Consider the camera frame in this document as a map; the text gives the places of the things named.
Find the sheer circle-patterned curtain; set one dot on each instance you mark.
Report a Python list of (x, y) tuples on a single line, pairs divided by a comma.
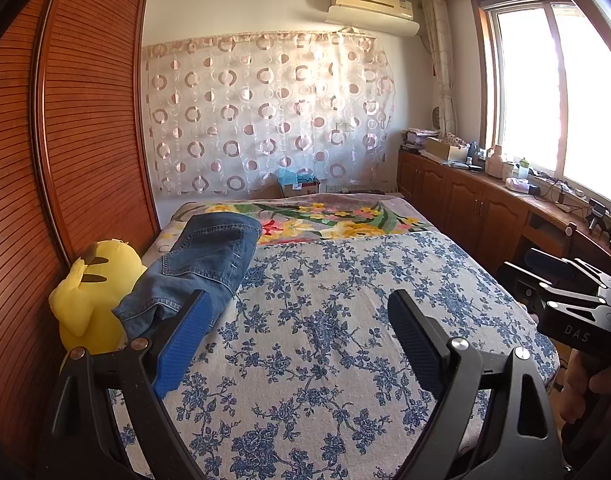
[(265, 110)]

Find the colourful floral blanket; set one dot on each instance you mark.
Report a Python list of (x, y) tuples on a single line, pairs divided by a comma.
[(335, 220)]

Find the beige cardboard box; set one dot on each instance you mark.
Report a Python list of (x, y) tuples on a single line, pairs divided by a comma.
[(443, 149)]

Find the wooden framed window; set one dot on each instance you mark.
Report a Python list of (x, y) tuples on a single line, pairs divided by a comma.
[(535, 85)]

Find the cardboard box with blue cloth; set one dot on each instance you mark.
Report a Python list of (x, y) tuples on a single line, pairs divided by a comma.
[(298, 187)]

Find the person's right hand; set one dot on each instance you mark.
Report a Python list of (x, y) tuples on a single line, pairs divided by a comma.
[(605, 385)]

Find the white tissue pack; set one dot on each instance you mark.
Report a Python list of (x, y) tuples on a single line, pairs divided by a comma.
[(516, 185)]

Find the pale window curtain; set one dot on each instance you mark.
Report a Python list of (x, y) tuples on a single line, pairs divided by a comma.
[(443, 70)]

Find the blue bottle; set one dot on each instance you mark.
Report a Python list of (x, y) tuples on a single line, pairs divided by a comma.
[(474, 155)]

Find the stack of papers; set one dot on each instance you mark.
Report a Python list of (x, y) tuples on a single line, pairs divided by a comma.
[(418, 137)]

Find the blue denim pants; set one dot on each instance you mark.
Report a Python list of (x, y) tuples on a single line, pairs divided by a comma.
[(205, 255)]

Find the cream wall air conditioner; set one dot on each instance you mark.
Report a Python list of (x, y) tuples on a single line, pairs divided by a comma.
[(373, 5)]

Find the yellow plush toy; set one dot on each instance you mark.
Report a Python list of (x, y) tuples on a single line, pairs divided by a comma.
[(95, 285)]

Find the green capped bottle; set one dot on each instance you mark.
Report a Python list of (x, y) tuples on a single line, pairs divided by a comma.
[(523, 170)]

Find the cream plastic jug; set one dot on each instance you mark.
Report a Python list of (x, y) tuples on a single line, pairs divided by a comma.
[(495, 162)]

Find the white power strip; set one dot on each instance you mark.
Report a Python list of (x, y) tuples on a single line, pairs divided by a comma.
[(564, 207)]

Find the long wooden cabinet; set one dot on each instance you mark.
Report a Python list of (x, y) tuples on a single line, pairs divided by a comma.
[(465, 205)]

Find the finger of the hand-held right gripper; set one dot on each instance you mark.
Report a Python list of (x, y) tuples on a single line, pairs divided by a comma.
[(550, 262), (530, 282)]

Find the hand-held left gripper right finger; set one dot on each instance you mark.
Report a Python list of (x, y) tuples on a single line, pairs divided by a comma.
[(415, 340)]

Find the wooden slatted wardrobe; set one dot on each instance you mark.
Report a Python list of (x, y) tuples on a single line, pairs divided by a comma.
[(85, 135)]

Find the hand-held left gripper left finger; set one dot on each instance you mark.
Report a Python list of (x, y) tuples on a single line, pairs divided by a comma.
[(183, 345)]

